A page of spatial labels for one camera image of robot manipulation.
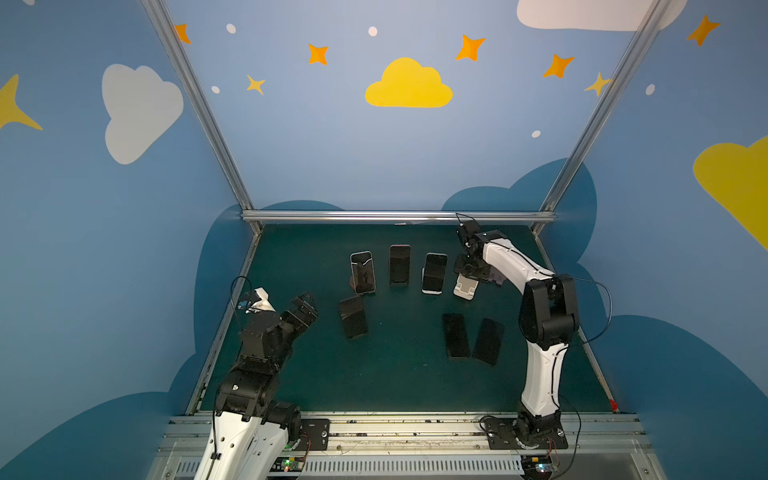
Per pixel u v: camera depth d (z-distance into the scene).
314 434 0.75
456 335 0.90
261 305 0.63
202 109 0.85
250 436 0.47
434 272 0.96
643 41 0.74
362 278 0.91
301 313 0.64
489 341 0.93
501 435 0.74
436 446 0.73
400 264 0.98
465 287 0.99
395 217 1.54
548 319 0.55
